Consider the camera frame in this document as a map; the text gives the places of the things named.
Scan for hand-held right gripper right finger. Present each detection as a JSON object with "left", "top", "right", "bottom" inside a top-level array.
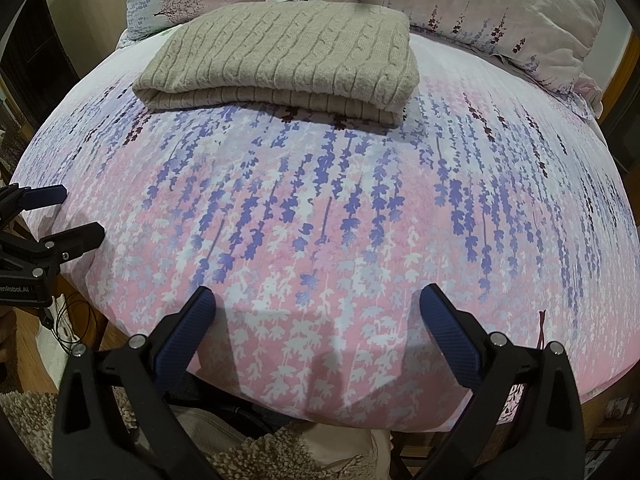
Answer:
[{"left": 419, "top": 283, "right": 586, "bottom": 480}]

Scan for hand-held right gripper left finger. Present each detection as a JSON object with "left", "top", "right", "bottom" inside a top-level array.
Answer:
[{"left": 51, "top": 285, "right": 217, "bottom": 480}]

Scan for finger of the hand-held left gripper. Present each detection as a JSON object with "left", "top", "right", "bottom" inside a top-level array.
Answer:
[
  {"left": 0, "top": 221, "right": 106, "bottom": 280},
  {"left": 0, "top": 184, "right": 69, "bottom": 227}
]

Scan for beige cable knit sweater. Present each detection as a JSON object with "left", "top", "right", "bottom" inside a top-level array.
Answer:
[{"left": 132, "top": 1, "right": 420, "bottom": 127}]

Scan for dark wooden furniture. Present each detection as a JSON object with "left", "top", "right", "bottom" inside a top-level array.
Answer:
[{"left": 0, "top": 0, "right": 123, "bottom": 171}]

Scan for pink floral bed sheet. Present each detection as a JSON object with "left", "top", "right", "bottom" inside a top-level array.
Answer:
[{"left": 22, "top": 22, "right": 640, "bottom": 435}]

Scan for large floral pillow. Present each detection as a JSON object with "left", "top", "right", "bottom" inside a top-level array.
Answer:
[{"left": 282, "top": 0, "right": 610, "bottom": 97}]

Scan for black cable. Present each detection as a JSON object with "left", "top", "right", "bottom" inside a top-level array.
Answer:
[{"left": 47, "top": 297, "right": 103, "bottom": 358}]

